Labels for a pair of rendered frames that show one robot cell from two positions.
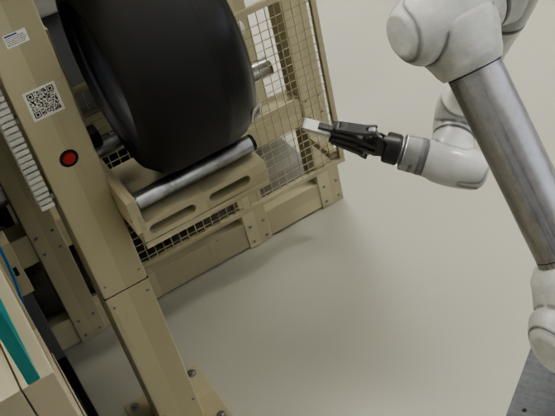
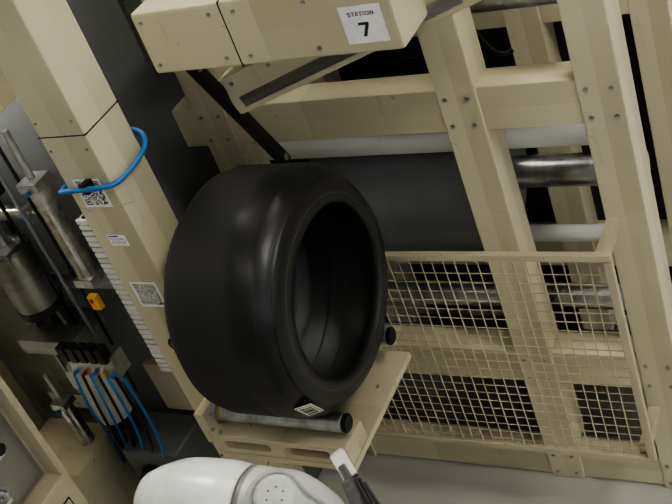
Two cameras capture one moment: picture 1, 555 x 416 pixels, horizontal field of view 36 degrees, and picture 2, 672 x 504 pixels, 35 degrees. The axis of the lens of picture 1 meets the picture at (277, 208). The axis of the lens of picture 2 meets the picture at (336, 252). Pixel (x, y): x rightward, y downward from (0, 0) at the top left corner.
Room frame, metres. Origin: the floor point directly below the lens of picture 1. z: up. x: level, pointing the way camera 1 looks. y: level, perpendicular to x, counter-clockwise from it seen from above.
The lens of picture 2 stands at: (0.99, -1.55, 2.52)
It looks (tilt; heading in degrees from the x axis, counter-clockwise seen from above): 34 degrees down; 58
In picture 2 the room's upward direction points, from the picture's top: 22 degrees counter-clockwise
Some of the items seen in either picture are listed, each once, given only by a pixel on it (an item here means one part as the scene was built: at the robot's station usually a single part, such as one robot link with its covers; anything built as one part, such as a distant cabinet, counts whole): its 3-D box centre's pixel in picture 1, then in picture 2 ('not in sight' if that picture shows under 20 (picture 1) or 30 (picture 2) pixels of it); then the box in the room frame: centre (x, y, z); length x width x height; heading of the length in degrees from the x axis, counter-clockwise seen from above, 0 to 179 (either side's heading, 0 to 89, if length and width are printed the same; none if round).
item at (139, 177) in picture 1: (178, 179); (318, 402); (1.88, 0.24, 0.80); 0.37 x 0.36 x 0.02; 22
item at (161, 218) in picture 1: (198, 192); (290, 435); (1.75, 0.18, 0.83); 0.36 x 0.09 x 0.06; 112
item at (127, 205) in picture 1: (107, 179); (243, 369); (1.82, 0.40, 0.90); 0.40 x 0.03 x 0.10; 22
